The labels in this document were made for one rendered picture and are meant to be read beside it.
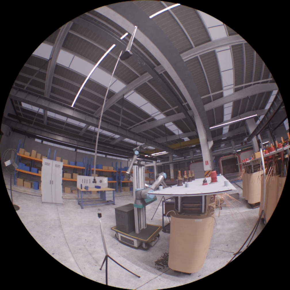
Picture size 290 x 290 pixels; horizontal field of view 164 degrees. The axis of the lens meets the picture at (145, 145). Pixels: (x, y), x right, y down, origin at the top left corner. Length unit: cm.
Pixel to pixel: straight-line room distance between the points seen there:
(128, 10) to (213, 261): 507
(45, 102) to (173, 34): 945
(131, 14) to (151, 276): 488
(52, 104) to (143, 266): 753
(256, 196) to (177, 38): 968
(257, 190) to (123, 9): 584
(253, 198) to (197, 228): 289
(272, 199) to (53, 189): 636
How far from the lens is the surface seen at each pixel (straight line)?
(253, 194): 373
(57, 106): 703
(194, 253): 131
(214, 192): 77
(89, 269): 198
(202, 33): 990
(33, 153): 851
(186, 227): 111
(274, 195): 232
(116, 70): 1029
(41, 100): 727
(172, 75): 837
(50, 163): 491
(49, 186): 495
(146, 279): 179
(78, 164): 839
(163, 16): 871
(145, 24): 324
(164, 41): 338
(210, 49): 916
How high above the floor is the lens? 152
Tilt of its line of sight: 18 degrees up
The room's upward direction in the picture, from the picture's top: 2 degrees counter-clockwise
